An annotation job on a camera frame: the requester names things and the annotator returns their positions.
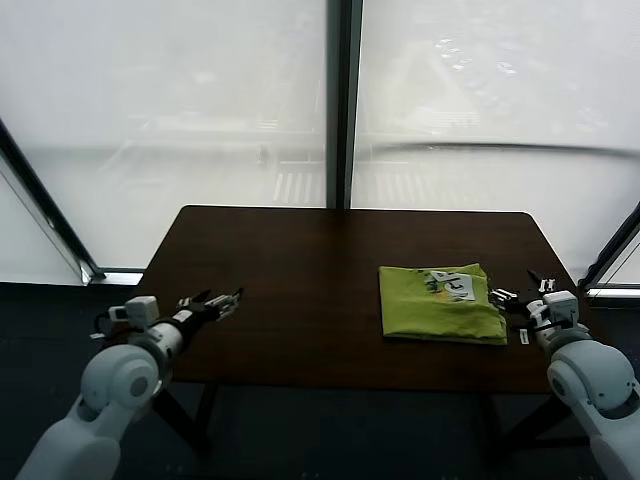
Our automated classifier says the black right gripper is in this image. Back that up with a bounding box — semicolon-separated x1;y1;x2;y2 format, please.
489;268;557;329

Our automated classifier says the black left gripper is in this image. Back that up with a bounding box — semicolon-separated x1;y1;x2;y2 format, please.
169;286;245;337

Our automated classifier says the green printed t-shirt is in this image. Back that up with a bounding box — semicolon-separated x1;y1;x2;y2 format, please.
377;262;509;346

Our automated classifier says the dark vertical window mullion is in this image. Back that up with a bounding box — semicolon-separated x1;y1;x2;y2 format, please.
325;0;364;210

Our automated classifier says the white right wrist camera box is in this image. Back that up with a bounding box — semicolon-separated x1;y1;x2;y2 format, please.
542;291;580;330

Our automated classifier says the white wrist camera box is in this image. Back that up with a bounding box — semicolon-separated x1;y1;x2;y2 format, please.
542;291;580;330
108;296;160;332

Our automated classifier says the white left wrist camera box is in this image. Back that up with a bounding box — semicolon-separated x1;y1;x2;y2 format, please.
108;296;160;332

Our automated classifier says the slanted dark window frame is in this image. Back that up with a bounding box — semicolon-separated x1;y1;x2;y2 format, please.
0;117;145;287
576;202;640;297

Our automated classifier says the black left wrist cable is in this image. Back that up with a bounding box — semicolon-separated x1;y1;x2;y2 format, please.
88;312;132;344

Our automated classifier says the black table leg frame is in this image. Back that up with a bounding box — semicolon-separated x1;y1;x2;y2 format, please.
479;393;566;449
152;383;221;457

